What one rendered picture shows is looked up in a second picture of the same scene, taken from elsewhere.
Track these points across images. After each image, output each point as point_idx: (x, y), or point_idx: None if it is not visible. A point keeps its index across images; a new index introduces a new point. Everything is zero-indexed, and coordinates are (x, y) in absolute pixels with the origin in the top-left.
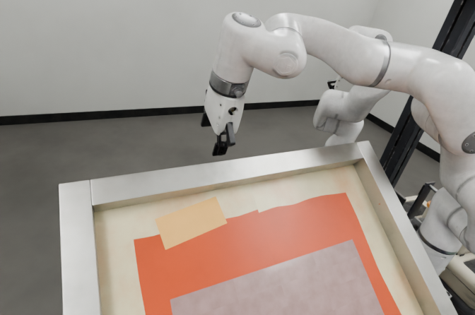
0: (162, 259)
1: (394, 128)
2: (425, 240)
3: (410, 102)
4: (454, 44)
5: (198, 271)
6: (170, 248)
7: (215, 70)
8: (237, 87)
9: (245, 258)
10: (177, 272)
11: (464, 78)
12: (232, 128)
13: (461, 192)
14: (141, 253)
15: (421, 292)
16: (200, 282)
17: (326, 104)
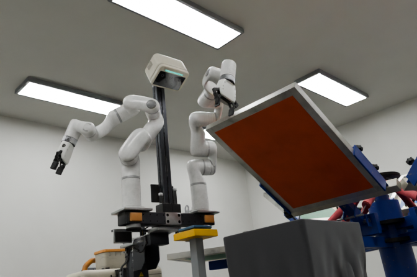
0: (288, 114)
1: (161, 147)
2: (203, 182)
3: (161, 132)
4: (165, 107)
5: (284, 122)
6: (285, 113)
7: (233, 75)
8: None
9: (272, 127)
10: (288, 118)
11: None
12: None
13: (210, 146)
14: (291, 110)
15: None
16: (286, 123)
17: (148, 133)
